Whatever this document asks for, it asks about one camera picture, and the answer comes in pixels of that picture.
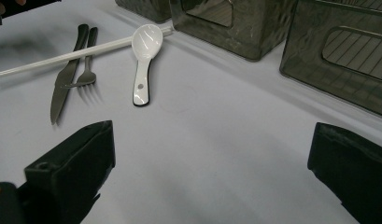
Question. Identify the matte steel knife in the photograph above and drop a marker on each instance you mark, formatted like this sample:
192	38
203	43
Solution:
63	88

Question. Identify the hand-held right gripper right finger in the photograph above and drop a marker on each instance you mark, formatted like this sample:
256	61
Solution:
353	168

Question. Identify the white chopstick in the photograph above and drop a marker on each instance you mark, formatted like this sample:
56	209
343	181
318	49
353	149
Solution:
70	55

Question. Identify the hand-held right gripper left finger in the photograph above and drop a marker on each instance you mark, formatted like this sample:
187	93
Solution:
73	168

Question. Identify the matte steel fork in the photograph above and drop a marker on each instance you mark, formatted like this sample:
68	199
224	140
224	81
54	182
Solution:
86	77

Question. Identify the smoky transparent plastic box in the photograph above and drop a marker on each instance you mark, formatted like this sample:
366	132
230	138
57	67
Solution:
241	37
145	9
307	65

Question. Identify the white ceramic spoon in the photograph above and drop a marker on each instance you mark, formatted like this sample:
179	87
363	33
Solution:
146	43

